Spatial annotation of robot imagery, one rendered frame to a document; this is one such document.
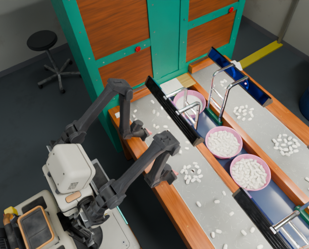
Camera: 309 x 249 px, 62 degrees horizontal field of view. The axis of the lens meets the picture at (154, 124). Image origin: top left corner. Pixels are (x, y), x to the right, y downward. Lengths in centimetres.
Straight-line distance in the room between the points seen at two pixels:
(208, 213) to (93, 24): 136
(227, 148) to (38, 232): 135
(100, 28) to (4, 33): 229
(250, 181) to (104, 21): 140
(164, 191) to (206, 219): 31
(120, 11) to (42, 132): 194
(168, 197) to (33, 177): 166
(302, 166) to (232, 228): 67
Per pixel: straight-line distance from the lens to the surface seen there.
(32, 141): 322
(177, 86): 223
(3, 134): 346
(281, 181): 195
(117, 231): 222
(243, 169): 190
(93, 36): 171
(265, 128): 213
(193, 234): 169
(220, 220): 175
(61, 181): 126
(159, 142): 112
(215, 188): 181
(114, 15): 170
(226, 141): 199
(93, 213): 128
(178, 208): 172
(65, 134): 148
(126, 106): 148
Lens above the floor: 242
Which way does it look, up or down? 55 degrees down
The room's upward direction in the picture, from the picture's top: 6 degrees counter-clockwise
